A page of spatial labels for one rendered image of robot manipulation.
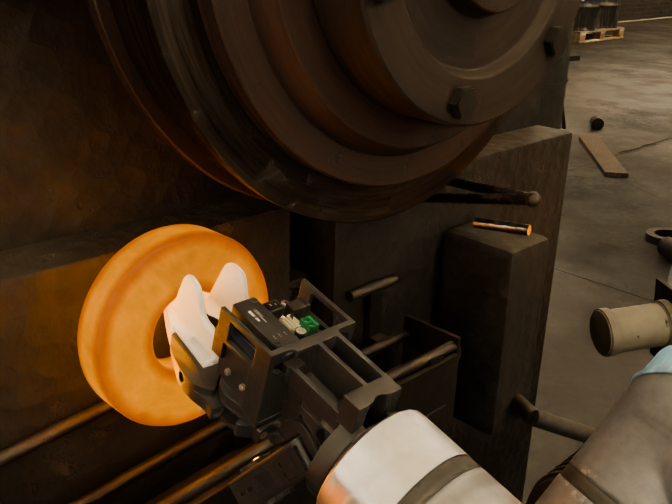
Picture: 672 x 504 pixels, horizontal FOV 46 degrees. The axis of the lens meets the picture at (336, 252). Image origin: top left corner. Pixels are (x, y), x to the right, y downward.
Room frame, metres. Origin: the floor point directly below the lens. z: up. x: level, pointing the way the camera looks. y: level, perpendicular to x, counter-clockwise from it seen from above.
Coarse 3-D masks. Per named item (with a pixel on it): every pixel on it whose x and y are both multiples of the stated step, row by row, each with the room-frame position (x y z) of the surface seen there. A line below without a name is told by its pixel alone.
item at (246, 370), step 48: (240, 336) 0.44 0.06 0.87; (288, 336) 0.43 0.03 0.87; (336, 336) 0.44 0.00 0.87; (240, 384) 0.44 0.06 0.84; (288, 384) 0.43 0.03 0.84; (336, 384) 0.42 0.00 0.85; (384, 384) 0.40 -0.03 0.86; (240, 432) 0.43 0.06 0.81; (288, 432) 0.42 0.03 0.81; (336, 432) 0.39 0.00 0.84
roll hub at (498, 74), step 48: (336, 0) 0.52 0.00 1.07; (432, 0) 0.56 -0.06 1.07; (480, 0) 0.57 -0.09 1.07; (528, 0) 0.64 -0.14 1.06; (576, 0) 0.68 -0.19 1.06; (336, 48) 0.54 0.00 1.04; (384, 48) 0.51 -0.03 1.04; (432, 48) 0.56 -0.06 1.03; (480, 48) 0.60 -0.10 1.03; (528, 48) 0.63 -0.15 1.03; (384, 96) 0.55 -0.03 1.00; (432, 96) 0.55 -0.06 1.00; (480, 96) 0.59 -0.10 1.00
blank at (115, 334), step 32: (128, 256) 0.52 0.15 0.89; (160, 256) 0.52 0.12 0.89; (192, 256) 0.53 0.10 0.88; (224, 256) 0.55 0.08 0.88; (96, 288) 0.50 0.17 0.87; (128, 288) 0.50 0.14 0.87; (160, 288) 0.51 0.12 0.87; (256, 288) 0.58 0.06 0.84; (96, 320) 0.49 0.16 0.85; (128, 320) 0.50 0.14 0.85; (96, 352) 0.48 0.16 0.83; (128, 352) 0.49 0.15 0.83; (96, 384) 0.49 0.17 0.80; (128, 384) 0.49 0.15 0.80; (160, 384) 0.51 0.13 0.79; (128, 416) 0.49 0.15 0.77; (160, 416) 0.51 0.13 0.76; (192, 416) 0.53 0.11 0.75
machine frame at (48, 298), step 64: (0, 0) 0.58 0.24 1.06; (64, 0) 0.62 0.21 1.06; (0, 64) 0.58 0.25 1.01; (64, 64) 0.61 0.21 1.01; (0, 128) 0.57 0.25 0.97; (64, 128) 0.61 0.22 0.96; (128, 128) 0.65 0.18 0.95; (512, 128) 1.05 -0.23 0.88; (0, 192) 0.57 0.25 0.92; (64, 192) 0.60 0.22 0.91; (128, 192) 0.64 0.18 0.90; (192, 192) 0.69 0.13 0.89; (448, 192) 0.87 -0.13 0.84; (0, 256) 0.55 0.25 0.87; (64, 256) 0.56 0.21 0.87; (256, 256) 0.67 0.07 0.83; (320, 256) 0.76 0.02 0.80; (384, 256) 0.80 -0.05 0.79; (0, 320) 0.51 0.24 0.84; (64, 320) 0.54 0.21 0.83; (384, 320) 0.80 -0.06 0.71; (0, 384) 0.50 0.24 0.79; (64, 384) 0.54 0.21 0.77; (0, 448) 0.50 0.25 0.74; (64, 448) 0.53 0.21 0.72; (128, 448) 0.57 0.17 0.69; (512, 448) 1.02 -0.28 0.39
